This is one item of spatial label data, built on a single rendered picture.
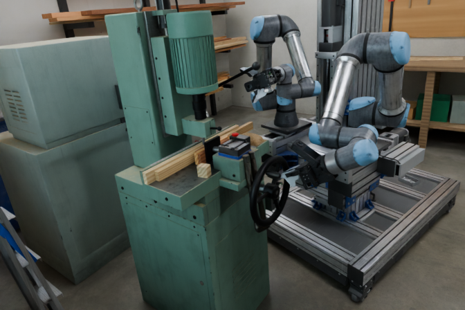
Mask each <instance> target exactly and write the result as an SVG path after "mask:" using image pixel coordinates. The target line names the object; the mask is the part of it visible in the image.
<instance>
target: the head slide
mask: <svg viewBox="0 0 465 310"><path fill-rule="evenodd" d="M164 29H165V35H164V36H158V37H151V43H152V51H153V56H154V64H155V69H156V76H157V82H158V90H159V94H160V99H161V107H162V112H163V120H164V125H165V133H166V134H171V135H175V136H179V135H181V134H183V126H182V121H181V119H182V118H185V117H187V116H190V115H194V110H193V108H192V95H186V94H180V93H177V92H176V85H175V79H174V70H173V65H172V56H171V50H170V41H169V36H168V31H167V28H164Z"/></svg>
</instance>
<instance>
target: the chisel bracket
mask: <svg viewBox="0 0 465 310"><path fill-rule="evenodd" d="M181 121H182V126H183V133H184V134H189V135H193V136H199V137H202V138H207V137H209V136H211V135H213V134H215V133H216V129H210V128H211V127H215V119H214V118H209V117H207V118H205V119H203V120H196V119H195V117H194V115H190V116H187V117H185V118H182V119H181Z"/></svg>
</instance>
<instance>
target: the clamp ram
mask: <svg viewBox="0 0 465 310"><path fill-rule="evenodd" d="M220 145H221V142H220V136H215V137H214V138H211V139H210V140H207V141H206V142H205V143H204V148H205V154H206V162H207V163H209V162H210V161H212V160H213V158H212V155H214V154H216V153H217V152H219V146H220Z"/></svg>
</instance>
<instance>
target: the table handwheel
mask: <svg viewBox="0 0 465 310"><path fill-rule="evenodd" d="M274 163H277V166H276V168H275V172H279V171H280V166H282V169H283V172H285V171H287V170H288V169H289V165H288V163H287V161H286V160H285V159H284V158H283V157H282V156H278V155H275V156H271V157H270V158H268V159H266V160H265V161H264V162H263V164H262V165H261V167H260V168H259V169H258V171H257V173H256V175H255V178H254V181H253V184H252V188H251V191H250V214H251V217H252V219H253V221H254V222H255V223H256V224H257V225H258V226H261V227H267V226H270V225H271V224H273V223H274V222H275V221H276V220H277V218H278V217H279V216H280V214H281V213H282V211H283V209H284V207H285V204H286V201H287V198H288V195H289V189H290V184H289V183H288V182H287V181H286V179H284V186H283V191H282V196H281V198H280V202H279V203H278V202H277V198H278V196H279V194H280V187H279V185H276V181H277V179H274V178H273V180H272V183H267V184H266V185H264V184H262V183H261V182H262V179H263V177H264V175H265V173H266V171H267V169H268V168H269V167H270V166H271V165H272V164H274ZM258 192H261V193H263V195H261V196H260V197H258V198H257V195H258ZM266 197H267V198H270V199H272V200H273V202H274V204H275V207H276V209H275V211H274V213H273V214H272V215H271V216H270V217H269V218H268V219H265V220H263V219H261V218H260V217H259V214H258V211H257V203H259V202H260V201H261V200H262V199H265V198H266Z"/></svg>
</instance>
